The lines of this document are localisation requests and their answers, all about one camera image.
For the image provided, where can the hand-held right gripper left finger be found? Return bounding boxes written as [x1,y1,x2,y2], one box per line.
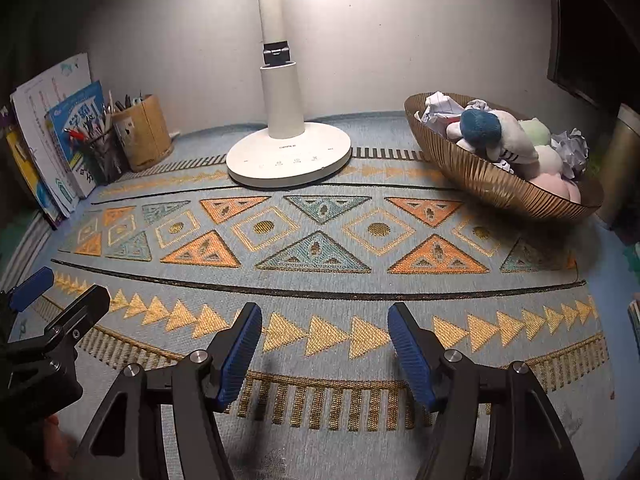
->
[67,302,263,480]

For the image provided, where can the dark panel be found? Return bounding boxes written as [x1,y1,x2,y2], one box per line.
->
[546,0,640,111]

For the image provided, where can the black mesh pen holder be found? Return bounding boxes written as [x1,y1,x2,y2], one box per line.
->
[80,127,129,187]

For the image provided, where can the bunch of dark pens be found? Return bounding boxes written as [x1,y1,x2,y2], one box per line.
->
[115,91,152,112]

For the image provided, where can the person's left hand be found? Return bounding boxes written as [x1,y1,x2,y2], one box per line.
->
[40,412,81,478]

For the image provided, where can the yellow book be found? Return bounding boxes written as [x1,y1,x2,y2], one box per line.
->
[4,122,63,223]

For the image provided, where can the green white pink dango plush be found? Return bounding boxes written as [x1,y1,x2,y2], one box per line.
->
[517,119,571,207]

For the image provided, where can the white desk lamp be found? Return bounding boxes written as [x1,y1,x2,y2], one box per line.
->
[226,0,353,190]

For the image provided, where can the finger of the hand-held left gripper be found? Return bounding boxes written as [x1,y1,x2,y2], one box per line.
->
[0,266,55,313]
[42,284,112,357]

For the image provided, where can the patterned table mat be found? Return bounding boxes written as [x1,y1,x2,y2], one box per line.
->
[0,110,621,480]

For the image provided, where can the white plush toy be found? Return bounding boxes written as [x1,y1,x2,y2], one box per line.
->
[446,108,542,175]

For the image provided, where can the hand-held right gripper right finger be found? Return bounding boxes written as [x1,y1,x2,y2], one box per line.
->
[387,302,586,480]

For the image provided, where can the blue illustrated book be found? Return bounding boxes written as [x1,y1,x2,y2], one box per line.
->
[45,80,109,199]

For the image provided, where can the beige metal cylinder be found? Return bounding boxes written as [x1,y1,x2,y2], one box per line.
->
[597,104,640,231]

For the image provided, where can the wooden pen holder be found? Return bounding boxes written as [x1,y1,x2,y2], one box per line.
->
[111,94,175,173]

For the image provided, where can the upright books and papers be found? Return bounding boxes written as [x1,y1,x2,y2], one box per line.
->
[11,52,94,211]

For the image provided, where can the brown woven basket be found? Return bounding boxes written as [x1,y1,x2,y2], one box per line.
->
[404,91,605,224]

